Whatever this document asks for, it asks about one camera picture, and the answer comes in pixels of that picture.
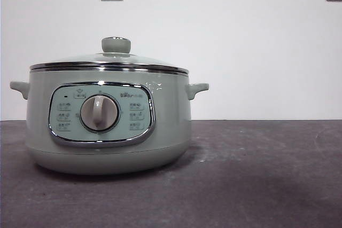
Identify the pale green electric cooking pot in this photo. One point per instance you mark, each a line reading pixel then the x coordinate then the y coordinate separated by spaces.
pixel 171 121

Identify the glass lid with green knob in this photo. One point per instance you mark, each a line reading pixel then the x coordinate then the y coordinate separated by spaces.
pixel 115 45

